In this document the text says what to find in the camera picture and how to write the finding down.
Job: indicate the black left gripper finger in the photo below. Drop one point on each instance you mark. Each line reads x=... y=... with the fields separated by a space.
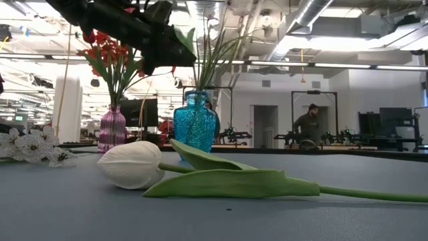
x=177 y=53
x=150 y=65

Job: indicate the red flower bunch green stems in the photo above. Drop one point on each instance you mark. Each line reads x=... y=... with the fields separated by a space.
x=110 y=55

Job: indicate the white blossom spray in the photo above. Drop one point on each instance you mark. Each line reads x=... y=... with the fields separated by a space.
x=204 y=78
x=30 y=147

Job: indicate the red tulip green stem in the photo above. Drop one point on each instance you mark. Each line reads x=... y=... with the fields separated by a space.
x=89 y=37

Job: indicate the purple ribbed glass vase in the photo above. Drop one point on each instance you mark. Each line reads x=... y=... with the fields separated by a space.
x=112 y=129

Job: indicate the white tulip green leaves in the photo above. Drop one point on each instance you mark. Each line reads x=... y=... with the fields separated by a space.
x=133 y=165

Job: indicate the black background robot arm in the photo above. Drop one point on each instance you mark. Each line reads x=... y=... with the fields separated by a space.
x=237 y=135

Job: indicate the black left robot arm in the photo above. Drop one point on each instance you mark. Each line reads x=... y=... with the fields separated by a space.
x=73 y=10

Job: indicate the blue patterned glass vase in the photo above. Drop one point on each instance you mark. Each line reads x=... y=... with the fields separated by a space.
x=194 y=124

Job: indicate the black computer monitor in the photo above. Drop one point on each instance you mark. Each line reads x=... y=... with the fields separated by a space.
x=396 y=120
x=143 y=112
x=368 y=124

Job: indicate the black round ceiling fixture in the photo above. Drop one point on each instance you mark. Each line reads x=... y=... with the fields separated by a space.
x=95 y=82

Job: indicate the person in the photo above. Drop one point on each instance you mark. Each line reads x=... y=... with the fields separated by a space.
x=309 y=125
x=217 y=127

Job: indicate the white round pillar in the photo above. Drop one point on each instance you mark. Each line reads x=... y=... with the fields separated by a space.
x=68 y=107

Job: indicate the black table edge frame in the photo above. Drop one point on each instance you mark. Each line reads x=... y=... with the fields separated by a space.
x=254 y=150

